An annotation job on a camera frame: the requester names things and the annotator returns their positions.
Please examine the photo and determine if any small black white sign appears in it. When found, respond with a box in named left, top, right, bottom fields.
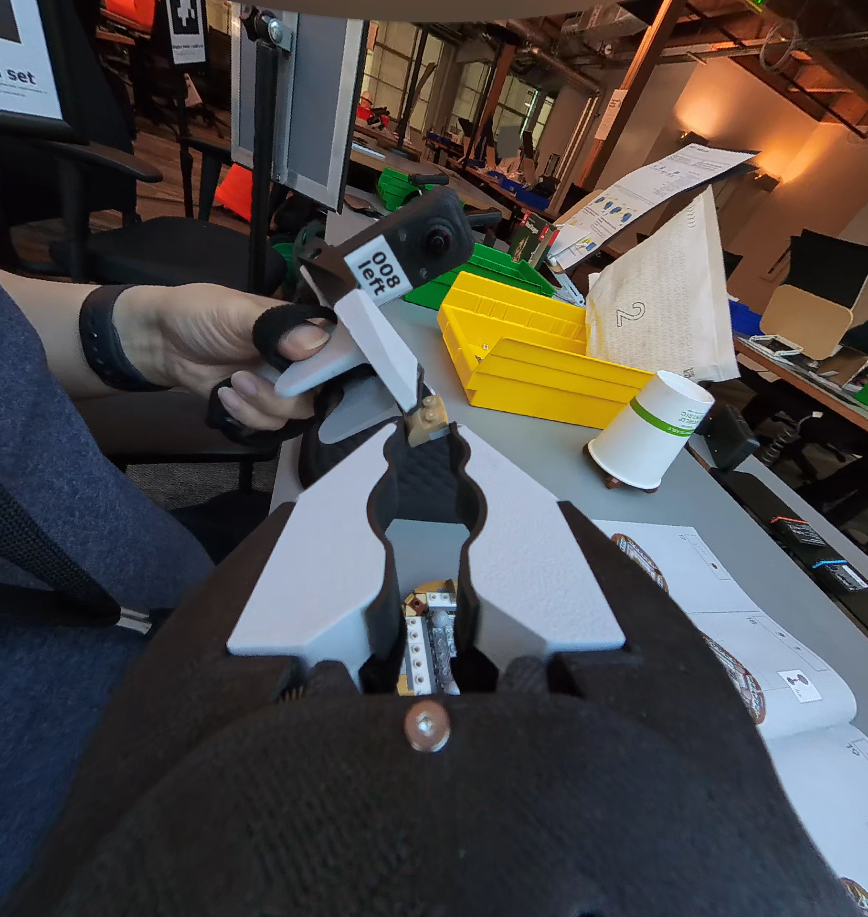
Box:
left=167, top=0, right=208, bottom=66

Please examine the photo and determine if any white paper cup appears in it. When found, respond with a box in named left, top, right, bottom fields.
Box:
left=587, top=370, right=716, bottom=492

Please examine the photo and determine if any black handled tool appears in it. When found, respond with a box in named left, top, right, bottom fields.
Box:
left=405, top=171, right=505, bottom=235

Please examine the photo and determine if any white numbered paper bag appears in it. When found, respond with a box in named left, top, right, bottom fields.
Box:
left=585, top=185, right=742, bottom=385

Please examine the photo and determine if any person's left forearm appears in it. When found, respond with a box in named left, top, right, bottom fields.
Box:
left=0, top=264, right=95, bottom=401

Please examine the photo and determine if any person's left hand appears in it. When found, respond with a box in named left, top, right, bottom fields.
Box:
left=112, top=281, right=335, bottom=432

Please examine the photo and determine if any person's blue sweater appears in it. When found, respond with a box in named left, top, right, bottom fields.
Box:
left=0, top=256, right=216, bottom=917

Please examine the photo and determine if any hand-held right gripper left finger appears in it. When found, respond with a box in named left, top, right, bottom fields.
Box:
left=226, top=421, right=406, bottom=678

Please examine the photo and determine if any tan wooden board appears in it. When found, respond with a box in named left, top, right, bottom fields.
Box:
left=759, top=284, right=855, bottom=361

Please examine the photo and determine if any black wristband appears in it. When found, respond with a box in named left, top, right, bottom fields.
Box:
left=79, top=284, right=165, bottom=393

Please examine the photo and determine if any green plastic bin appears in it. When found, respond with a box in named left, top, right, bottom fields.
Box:
left=375, top=167, right=440, bottom=213
left=404, top=242, right=559, bottom=311

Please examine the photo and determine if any white tag sign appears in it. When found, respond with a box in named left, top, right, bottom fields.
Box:
left=0, top=0, right=67, bottom=123

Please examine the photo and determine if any lego instruction booklet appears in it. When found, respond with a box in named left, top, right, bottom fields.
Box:
left=592, top=519, right=868, bottom=917

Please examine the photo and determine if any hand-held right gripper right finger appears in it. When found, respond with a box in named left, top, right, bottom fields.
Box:
left=448, top=423, right=628, bottom=671

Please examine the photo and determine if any black box orange stripe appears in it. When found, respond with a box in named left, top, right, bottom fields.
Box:
left=768, top=513, right=834, bottom=568

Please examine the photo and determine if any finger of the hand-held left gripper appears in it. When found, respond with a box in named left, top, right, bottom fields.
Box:
left=332, top=288, right=426, bottom=415
left=318, top=374, right=406, bottom=447

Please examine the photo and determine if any black stand pole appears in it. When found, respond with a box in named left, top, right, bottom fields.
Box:
left=241, top=6, right=293, bottom=292

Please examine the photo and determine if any brown lego piece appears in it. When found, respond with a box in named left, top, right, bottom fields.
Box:
left=583, top=444, right=662, bottom=497

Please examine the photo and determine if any black strap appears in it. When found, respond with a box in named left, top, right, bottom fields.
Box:
left=0, top=464, right=153, bottom=636

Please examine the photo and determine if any black box blue stripe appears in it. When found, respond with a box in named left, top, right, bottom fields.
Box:
left=812, top=557, right=868, bottom=596

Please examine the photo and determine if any tan lego piece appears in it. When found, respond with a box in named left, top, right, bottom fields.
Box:
left=403, top=394, right=451, bottom=447

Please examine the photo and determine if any folded instruction leaflet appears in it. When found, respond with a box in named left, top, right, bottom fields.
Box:
left=547, top=143, right=762, bottom=275

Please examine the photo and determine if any grey framed panel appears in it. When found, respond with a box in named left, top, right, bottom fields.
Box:
left=231, top=0, right=370, bottom=213

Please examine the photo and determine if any black office chair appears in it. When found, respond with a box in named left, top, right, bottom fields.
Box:
left=0, top=131, right=286, bottom=296

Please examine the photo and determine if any small red green box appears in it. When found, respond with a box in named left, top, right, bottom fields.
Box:
left=508, top=211, right=561, bottom=271

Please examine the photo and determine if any black clamp mount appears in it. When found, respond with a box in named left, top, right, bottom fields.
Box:
left=695, top=403, right=762, bottom=472

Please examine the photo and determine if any orange cone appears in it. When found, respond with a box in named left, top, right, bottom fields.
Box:
left=213, top=163, right=255, bottom=224

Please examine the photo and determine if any grey tan lego model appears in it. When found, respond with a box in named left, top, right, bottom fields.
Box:
left=398, top=579, right=465, bottom=697

